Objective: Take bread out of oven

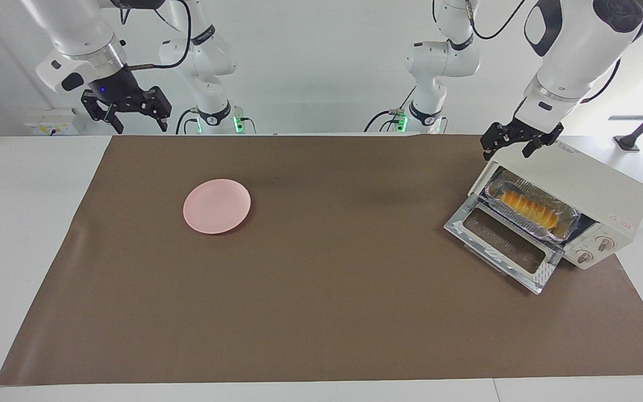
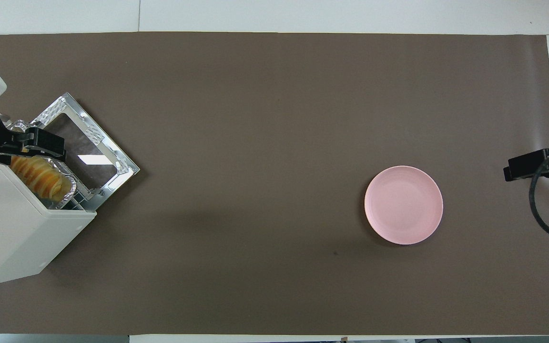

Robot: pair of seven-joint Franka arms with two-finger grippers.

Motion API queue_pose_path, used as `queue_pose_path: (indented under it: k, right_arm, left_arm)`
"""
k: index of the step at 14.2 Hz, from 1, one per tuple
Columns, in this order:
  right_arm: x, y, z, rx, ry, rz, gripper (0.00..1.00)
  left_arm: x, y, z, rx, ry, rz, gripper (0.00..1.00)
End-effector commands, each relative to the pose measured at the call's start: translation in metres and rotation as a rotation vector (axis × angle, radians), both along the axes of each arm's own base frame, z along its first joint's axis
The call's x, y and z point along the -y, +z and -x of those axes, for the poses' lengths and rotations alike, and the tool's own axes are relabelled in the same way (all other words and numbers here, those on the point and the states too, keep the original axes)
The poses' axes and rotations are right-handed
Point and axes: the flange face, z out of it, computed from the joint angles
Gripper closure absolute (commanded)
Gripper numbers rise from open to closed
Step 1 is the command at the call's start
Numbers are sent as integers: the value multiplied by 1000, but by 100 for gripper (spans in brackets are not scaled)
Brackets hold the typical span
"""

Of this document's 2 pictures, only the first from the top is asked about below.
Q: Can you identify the aluminium foil tray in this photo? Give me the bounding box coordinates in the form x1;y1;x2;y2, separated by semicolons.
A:
483;170;582;242

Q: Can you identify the golden bread loaf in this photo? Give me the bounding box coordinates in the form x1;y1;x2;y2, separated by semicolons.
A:
499;190;560;231

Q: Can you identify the cream toaster oven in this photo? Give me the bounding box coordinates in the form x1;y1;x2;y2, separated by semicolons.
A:
468;137;643;271

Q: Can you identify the glass oven door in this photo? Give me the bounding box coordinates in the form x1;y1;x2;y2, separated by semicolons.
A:
444;200;565;295

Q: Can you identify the pink round plate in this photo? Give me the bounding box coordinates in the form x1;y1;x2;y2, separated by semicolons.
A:
183;179;252;235

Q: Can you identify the brown table mat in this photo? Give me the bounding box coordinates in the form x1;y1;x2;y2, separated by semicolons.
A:
0;134;643;386

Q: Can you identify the black right base cable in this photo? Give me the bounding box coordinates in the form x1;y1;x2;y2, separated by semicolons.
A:
175;108;200;135

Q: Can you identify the black base cable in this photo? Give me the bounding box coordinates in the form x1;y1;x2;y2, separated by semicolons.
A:
364;87;416;133
175;108;200;135

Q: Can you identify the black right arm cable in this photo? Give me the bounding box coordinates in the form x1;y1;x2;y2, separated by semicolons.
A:
126;0;194;71

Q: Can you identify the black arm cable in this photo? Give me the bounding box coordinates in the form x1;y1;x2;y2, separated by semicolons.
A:
126;0;194;71
467;0;643;104

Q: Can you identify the white wall socket box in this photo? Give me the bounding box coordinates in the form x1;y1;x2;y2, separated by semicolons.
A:
25;109;79;136

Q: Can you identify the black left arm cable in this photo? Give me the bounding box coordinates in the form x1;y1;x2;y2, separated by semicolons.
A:
467;0;643;104

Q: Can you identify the black left base cable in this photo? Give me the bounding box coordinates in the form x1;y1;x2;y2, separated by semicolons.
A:
364;87;416;133

